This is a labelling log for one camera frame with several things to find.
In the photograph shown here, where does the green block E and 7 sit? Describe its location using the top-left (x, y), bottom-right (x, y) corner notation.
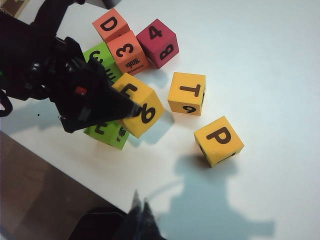
top-left (83, 119), bottom-right (131, 151)

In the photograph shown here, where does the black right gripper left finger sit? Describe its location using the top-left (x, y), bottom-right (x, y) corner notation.
top-left (124, 189), bottom-right (144, 240)

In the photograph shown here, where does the yellow block T and 9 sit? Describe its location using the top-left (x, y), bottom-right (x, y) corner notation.
top-left (167, 71), bottom-right (207, 117)

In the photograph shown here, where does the yellow block P and 3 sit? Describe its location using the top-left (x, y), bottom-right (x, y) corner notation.
top-left (193, 115), bottom-right (245, 169)

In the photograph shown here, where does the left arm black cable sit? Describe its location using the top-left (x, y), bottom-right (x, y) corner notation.
top-left (0, 89), bottom-right (14, 118)

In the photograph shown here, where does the green block D and 3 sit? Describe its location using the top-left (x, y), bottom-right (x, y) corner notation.
top-left (82, 41), bottom-right (124, 86)

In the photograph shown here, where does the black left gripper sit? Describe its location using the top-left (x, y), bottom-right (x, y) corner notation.
top-left (24, 36), bottom-right (140, 133)

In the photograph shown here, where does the cream patterned block tray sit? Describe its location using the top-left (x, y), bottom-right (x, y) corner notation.
top-left (0, 0), bottom-right (29, 19)

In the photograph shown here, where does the yellow block E and alligator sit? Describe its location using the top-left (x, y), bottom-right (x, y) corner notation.
top-left (111, 72), bottom-right (166, 139)

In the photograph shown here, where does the salmon block D and 2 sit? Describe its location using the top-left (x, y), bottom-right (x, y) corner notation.
top-left (92, 7), bottom-right (130, 43)

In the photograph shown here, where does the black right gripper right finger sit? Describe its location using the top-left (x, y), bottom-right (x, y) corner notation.
top-left (141, 197), bottom-right (166, 240)

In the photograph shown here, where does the magenta block 4 and B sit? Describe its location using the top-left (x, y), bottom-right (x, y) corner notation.
top-left (135, 18), bottom-right (179, 69)

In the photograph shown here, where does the salmon block 3 and xylophone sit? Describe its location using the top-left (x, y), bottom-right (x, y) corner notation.
top-left (106, 30), bottom-right (151, 76)

